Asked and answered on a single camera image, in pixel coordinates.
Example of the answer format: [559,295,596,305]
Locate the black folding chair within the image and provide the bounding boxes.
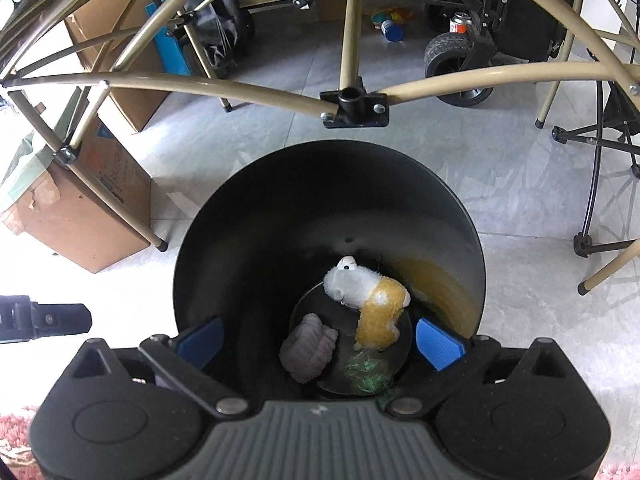
[549,62,640,259]

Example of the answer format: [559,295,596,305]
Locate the grey plush toy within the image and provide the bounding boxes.
[278,312,339,384]

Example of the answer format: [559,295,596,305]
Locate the tall cardboard box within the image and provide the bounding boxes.
[64,0,172,134]

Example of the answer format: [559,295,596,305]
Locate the brown cardboard box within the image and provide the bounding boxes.
[0,85,153,274]

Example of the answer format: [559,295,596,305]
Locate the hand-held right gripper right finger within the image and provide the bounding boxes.
[387,317,574,416]

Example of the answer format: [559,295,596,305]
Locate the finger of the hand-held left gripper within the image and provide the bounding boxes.
[0,295,94,344]

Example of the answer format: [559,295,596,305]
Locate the clear plastic bag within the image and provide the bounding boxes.
[344,349,397,397]

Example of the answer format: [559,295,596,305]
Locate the green plastic bin liner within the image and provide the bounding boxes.
[0,87,85,212]

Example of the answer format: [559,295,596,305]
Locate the white and yellow plush toy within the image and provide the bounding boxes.
[322,255,412,352]

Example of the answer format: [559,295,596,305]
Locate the blue flat box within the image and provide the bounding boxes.
[144,1,192,77]

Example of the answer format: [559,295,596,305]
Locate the black trash bin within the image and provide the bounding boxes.
[172,141,487,402]

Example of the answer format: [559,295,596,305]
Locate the beige folding wagon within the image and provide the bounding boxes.
[235,0,506,109]

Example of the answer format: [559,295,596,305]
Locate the tan folding table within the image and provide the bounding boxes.
[0,0,640,297]

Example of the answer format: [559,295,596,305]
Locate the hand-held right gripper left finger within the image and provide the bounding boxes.
[70,316,252,419]

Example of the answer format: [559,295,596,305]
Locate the red and white gas canister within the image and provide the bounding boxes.
[447,11,472,37]

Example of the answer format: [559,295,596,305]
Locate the colourful toy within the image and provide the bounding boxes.
[371,6,409,26]

